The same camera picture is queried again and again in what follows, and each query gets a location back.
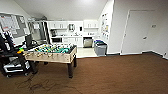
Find white two-door base cabinet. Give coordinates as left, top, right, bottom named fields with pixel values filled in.
left=67, top=36, right=84, bottom=48

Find blue recycling bin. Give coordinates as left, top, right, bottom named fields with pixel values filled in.
left=93, top=39, right=104, bottom=54

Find green-lidded waste bin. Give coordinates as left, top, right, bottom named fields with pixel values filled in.
left=94, top=41, right=107, bottom=56

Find black built-in microwave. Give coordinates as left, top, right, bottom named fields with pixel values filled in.
left=51, top=37, right=62, bottom=43

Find green foosball table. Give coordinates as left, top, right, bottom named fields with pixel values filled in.
left=23, top=43, right=78, bottom=80

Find black coffee maker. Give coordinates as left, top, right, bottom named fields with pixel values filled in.
left=49, top=29, right=57, bottom=38

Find stainless steel refrigerator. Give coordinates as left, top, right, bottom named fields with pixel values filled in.
left=27, top=20, right=50, bottom=45

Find white door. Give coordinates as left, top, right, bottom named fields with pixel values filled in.
left=120, top=9, right=155, bottom=56

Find black wheeled cart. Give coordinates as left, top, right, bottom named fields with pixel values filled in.
left=0, top=32, right=38, bottom=78

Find grey notice board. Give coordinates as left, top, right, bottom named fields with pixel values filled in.
left=0, top=12, right=31, bottom=38

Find black wall soap dispenser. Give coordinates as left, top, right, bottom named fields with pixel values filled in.
left=79, top=26, right=84, bottom=33

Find white three-door wall cabinet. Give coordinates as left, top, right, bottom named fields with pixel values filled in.
left=83, top=19, right=100, bottom=30
left=47, top=20, right=69, bottom=30

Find wall bulletin board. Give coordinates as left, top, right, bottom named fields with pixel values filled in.
left=100, top=12, right=110, bottom=42

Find black floor cables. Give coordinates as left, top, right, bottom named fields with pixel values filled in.
left=15, top=73, right=69, bottom=93

